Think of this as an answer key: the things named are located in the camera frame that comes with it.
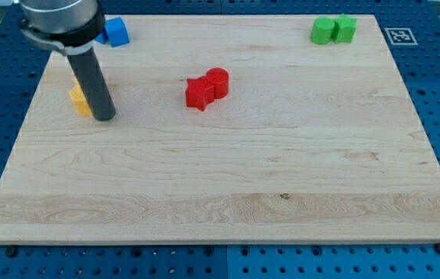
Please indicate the light wooden board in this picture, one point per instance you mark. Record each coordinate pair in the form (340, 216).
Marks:
(312, 145)

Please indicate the blue cube block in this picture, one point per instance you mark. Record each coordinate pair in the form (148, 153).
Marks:
(116, 32)

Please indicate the red star block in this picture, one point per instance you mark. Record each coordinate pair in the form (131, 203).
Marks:
(199, 93)

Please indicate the red cylinder block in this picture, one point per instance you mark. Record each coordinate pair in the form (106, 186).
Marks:
(219, 78)

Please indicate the yellow block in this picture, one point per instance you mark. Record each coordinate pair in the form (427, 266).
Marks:
(78, 99)

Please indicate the green cylinder block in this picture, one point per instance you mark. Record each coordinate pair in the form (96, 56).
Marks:
(322, 30)

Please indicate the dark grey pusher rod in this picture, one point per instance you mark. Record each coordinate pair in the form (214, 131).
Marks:
(93, 85)

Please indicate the small blue block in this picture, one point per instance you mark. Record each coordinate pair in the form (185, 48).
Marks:
(101, 38)

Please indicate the green star block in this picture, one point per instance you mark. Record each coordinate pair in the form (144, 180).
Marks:
(345, 28)

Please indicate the white fiducial marker tag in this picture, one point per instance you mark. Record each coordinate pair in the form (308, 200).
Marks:
(399, 36)

